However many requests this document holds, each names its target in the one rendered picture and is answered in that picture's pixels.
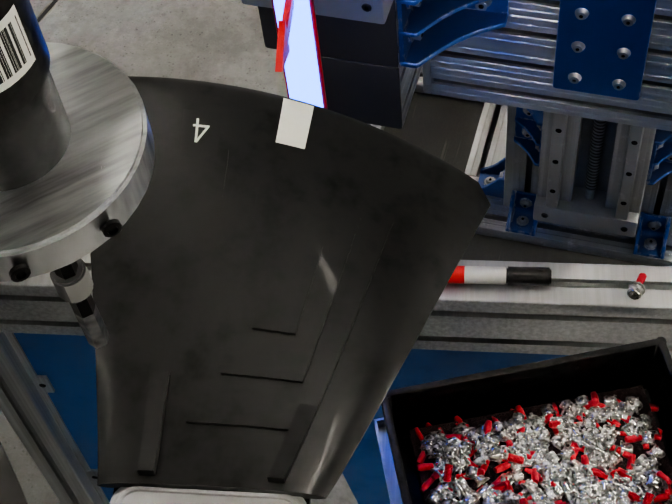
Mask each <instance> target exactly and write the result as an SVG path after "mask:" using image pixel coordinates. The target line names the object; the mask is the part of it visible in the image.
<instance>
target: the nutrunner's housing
mask: <svg viewBox="0 0 672 504"><path fill-rule="evenodd" d="M49 68H50V54H49V50H48V47H47V44H46V42H45V39H44V37H43V34H42V31H41V29H40V26H39V23H38V21H37V18H36V16H35V13H34V10H33V8H32V5H31V3H30V0H0V191H8V190H13V189H17V188H20V187H23V186H26V185H28V184H30V183H32V182H34V181H36V180H38V179H40V178H41V177H43V176H44V175H46V174H47V173H48V172H49V171H50V170H52V169H53V168H54V167H55V166H56V165H57V164H58V162H59V161H60V160H61V158H62V157H63V155H64V154H65V152H66V150H67V148H68V145H69V142H70V137H71V126H70V122H69V119H68V116H67V113H66V111H65V108H64V106H63V103H62V101H61V98H60V95H59V93H58V90H57V88H56V85H55V83H54V80H53V78H52V75H51V72H50V70H49Z"/></svg>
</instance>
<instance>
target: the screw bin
mask: <svg viewBox="0 0 672 504"><path fill-rule="evenodd" d="M638 385H643V388H644V391H645V394H646V396H647V399H648V402H649V403H651V404H655V405H658V406H659V411H658V412H652V413H653V416H654V419H655V422H656V425H657V427H658V428H660V429H662V430H663V431H662V435H661V436H662V438H661V439H662V441H663V444H664V447H665V450H666V453H667V455H668V458H669V461H670V464H671V467H672V358H671V355H670V352H669V350H668V347H667V341H666V339H665V338H664V337H662V336H661V337H658V338H657V339H652V340H647V341H642V342H636V343H631V344H626V345H621V346H616V347H610V348H605V349H600V350H595V351H590V352H584V353H579V354H574V355H569V356H564V357H559V358H553V359H548V360H543V361H538V362H533V363H527V364H522V365H517V366H512V367H507V368H501V369H496V370H491V371H486V372H481V373H476V374H470V375H465V376H460V377H455V378H450V379H444V380H439V381H434V382H429V383H424V384H418V385H413V386H408V387H403V388H398V389H393V390H389V391H388V393H387V395H386V397H385V399H384V400H383V402H382V404H381V407H382V411H383V416H384V421H385V425H386V430H387V434H388V439H389V443H390V448H391V453H392V457H393V462H394V466H395V471H396V476H397V480H398V485H399V489H400V494H401V498H402V503H403V504H423V501H422V496H421V492H420V487H419V483H418V479H417V474H416V470H415V466H414V461H413V457H412V452H411V448H410V431H409V430H412V429H414V428H415V427H418V428H422V427H425V424H426V423H427V422H429V423H430V424H431V425H432V426H433V425H438V424H443V423H448V422H453V421H454V417H455V416H457V415H458V416H459V417H460V418H461V419H462V420H464V419H469V418H474V417H479V416H484V415H490V414H495V413H500V412H505V411H509V410H510V409H511V408H512V409H516V408H515V407H516V406H517V405H521V407H522V408H525V407H530V406H535V405H540V404H545V403H551V402H556V401H561V400H565V399H571V398H576V397H578V396H580V395H585V396H586V395H591V392H593V391H596V393H602V392H607V391H612V390H617V389H623V388H628V387H633V386H638Z"/></svg>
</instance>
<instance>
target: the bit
mask: <svg viewBox="0 0 672 504"><path fill-rule="evenodd" d="M50 278H51V280H52V282H53V284H54V286H55V288H56V291H57V293H58V295H59V296H60V298H61V299H62V300H64V301H66V302H69V303H70V305H71V307H72V309H73V312H74V314H75V316H76V318H77V320H78V322H79V325H80V327H81V329H82V331H83V333H84V335H85V337H86V339H87V341H88V343H89V344H90V345H91V346H93V347H95V348H96V349H98V348H100V347H103V346H105V345H107V344H108V339H109V333H108V331H107V328H106V326H105V324H104V322H103V319H102V317H101V315H100V313H99V310H98V308H97V306H96V304H95V302H94V300H93V297H92V295H91V293H92V290H93V280H92V278H91V276H90V274H89V271H88V269H87V267H86V264H85V263H84V261H83V260H82V259H81V258H80V259H79V260H77V261H75V262H73V263H71V264H69V265H67V266H64V267H62V268H59V269H57V270H55V271H52V272H50Z"/></svg>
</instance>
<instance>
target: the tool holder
mask: <svg viewBox="0 0 672 504"><path fill-rule="evenodd" d="M46 44H47V47H48V50H49V54H50V68H49V70H50V72H51V75H52V78H53V80H54V83H55V85H56V88H57V90H58V93H59V95H60V98H61V101H62V103H63V106H64V108H65V111H66V113H67V116H68V119H69V122H70V126H71V137H70V142H69V145H68V148H67V150H66V152H65V154H64V155H63V157H62V158H61V160H60V161H59V162H58V164H57V165H56V166H55V167H54V168H53V169H52V170H50V171H49V172H48V173H47V174H46V175H44V176H43V177H41V178H40V179H38V180H36V181H34V182H32V183H30V184H28V185H26V186H23V187H20V188H17V189H13V190H8V191H0V282H7V281H13V282H22V281H24V280H26V279H27V278H31V277H35V276H38V275H42V274H46V273H49V272H52V271H55V270H57V269H59V268H62V267H64V266H67V265H69V264H71V263H73V262H75V261H77V260H79V259H80V258H82V257H84V256H86V255H87V254H89V253H91V252H92V251H94V250H95V249H96V248H98V247H99V246H100V245H102V244H103V243H104V242H106V241H107V240H108V239H110V238H111V237H114V236H116V235H118V234H119V233H120V232H121V230H122V226H123V225H124V224H125V223H126V222H127V220H128V219H129V218H130V216H131V215H132V214H133V213H134V211H135V210H136V209H137V207H138V206H139V204H140V202H141V200H142V198H143V196H144V195H145V193H146V191H147V188H148V185H149V182H150V179H151V177H152V174H153V167H154V160H155V146H154V138H153V134H152V130H151V126H150V123H149V120H148V116H147V113H146V110H145V107H144V104H143V100H142V98H141V96H140V94H139V92H138V90H137V88H136V86H135V85H134V83H133V82H132V81H131V80H130V79H129V77H128V76H127V75H126V74H125V73H124V72H123V71H122V70H121V69H120V68H118V67H117V66H116V65H115V64H114V63H112V62H111V61H109V60H107V59H106V58H104V57H102V56H100V55H99V54H97V53H94V52H91V51H89V50H86V49H83V48H81V47H77V46H72V45H67V44H63V43H53V42H46Z"/></svg>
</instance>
